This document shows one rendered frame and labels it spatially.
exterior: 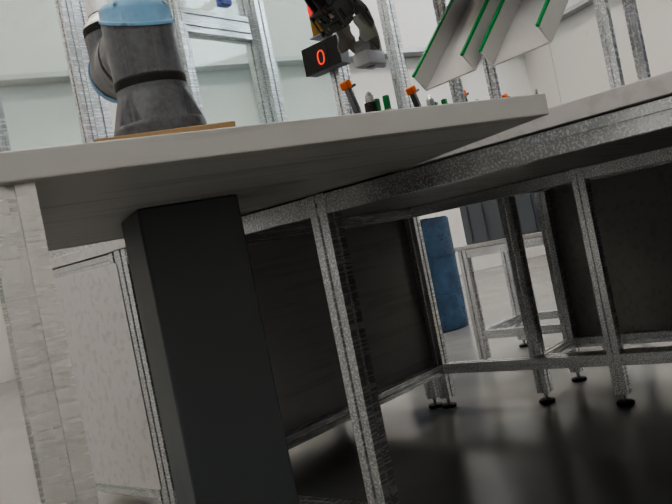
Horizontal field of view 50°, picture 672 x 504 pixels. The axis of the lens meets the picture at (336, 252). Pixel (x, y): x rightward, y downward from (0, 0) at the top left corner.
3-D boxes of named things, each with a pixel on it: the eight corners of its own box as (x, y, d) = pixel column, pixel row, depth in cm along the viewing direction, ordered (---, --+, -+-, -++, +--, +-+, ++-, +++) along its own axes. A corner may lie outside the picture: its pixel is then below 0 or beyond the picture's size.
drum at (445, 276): (433, 323, 576) (412, 222, 577) (485, 320, 532) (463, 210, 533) (381, 339, 543) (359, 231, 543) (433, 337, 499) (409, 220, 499)
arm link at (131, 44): (120, 74, 110) (100, -14, 110) (105, 96, 122) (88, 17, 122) (195, 67, 115) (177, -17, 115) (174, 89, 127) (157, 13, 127)
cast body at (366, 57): (370, 62, 157) (363, 30, 157) (354, 68, 160) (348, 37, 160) (392, 64, 164) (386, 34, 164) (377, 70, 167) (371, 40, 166)
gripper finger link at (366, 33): (371, 60, 157) (342, 30, 154) (380, 45, 161) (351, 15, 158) (381, 53, 155) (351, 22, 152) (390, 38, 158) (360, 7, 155)
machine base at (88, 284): (176, 552, 194) (113, 240, 194) (61, 529, 235) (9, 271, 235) (446, 404, 299) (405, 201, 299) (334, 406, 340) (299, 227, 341)
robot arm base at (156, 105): (118, 139, 109) (103, 74, 108) (114, 155, 123) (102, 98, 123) (215, 124, 114) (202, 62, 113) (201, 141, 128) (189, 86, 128)
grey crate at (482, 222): (583, 223, 322) (573, 173, 323) (464, 245, 363) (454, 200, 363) (616, 215, 355) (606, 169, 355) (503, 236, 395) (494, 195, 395)
